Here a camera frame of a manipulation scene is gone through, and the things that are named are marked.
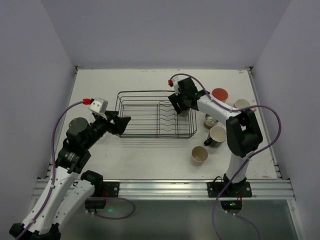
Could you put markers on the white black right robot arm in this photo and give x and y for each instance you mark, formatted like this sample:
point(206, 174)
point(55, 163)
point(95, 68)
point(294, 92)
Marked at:
point(243, 134)

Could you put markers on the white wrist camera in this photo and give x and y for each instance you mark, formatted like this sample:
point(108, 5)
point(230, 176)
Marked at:
point(98, 107)
point(175, 81)

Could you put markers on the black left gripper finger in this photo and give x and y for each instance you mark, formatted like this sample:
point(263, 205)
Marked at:
point(119, 125)
point(111, 115)

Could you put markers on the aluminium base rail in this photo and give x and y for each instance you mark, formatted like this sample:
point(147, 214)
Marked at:
point(261, 189)

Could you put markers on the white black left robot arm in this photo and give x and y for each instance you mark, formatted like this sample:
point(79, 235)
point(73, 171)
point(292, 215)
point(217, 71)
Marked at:
point(68, 186)

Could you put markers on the pink faceted mug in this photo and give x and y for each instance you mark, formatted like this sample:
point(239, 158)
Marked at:
point(243, 103)

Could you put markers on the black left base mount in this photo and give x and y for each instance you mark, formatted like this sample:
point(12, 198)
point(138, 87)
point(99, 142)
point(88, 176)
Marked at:
point(104, 189)

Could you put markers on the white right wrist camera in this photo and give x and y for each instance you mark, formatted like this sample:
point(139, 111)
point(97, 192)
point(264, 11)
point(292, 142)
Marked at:
point(175, 81)

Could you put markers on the beige tall cup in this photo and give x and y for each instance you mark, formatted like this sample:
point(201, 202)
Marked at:
point(199, 155)

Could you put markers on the salmon pink plastic cup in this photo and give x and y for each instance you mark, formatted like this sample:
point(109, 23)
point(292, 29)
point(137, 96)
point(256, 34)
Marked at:
point(220, 94)

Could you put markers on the cream cup brown band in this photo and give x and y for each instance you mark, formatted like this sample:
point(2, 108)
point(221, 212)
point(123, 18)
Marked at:
point(209, 121)

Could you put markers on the grey wire dish rack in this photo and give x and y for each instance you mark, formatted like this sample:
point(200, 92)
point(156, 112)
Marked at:
point(153, 116)

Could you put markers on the grey beige small mug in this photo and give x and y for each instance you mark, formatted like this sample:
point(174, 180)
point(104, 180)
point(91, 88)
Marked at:
point(184, 114)

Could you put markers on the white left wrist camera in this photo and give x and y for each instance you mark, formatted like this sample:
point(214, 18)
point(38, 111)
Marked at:
point(98, 107)

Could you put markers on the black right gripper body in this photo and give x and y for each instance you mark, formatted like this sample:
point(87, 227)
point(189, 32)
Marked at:
point(181, 100)

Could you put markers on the black mug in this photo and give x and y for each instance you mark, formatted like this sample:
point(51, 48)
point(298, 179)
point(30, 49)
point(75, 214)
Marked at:
point(216, 137)

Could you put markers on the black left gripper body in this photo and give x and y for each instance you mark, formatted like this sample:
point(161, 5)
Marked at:
point(113, 122)

